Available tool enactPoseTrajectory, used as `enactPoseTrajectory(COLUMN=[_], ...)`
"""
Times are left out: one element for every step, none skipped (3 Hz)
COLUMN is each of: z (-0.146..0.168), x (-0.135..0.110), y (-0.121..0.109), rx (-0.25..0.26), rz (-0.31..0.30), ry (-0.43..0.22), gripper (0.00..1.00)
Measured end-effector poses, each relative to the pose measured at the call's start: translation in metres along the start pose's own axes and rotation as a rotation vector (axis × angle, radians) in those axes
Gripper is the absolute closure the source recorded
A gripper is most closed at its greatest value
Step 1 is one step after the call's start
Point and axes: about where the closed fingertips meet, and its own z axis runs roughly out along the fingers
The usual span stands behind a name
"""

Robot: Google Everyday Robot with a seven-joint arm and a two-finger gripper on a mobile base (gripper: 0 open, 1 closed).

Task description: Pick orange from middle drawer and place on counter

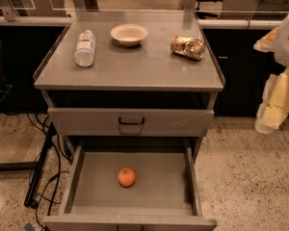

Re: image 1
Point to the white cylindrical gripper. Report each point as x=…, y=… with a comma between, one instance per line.
x=274, y=111

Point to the orange fruit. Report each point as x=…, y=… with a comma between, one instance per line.
x=126, y=177

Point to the grey drawer cabinet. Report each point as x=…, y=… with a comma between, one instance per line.
x=146, y=76

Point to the open grey middle drawer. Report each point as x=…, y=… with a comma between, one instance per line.
x=163, y=198

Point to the closed grey top drawer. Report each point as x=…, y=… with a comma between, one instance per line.
x=104, y=122

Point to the crumpled gold snack bag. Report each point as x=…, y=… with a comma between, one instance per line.
x=192, y=48

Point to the white paper bowl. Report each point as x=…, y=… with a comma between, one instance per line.
x=129, y=35

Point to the clear plastic water bottle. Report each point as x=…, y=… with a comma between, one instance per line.
x=85, y=49

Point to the black drawer handle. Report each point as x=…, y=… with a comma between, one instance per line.
x=140, y=122

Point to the black table leg frame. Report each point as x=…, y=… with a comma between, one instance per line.
x=36, y=167

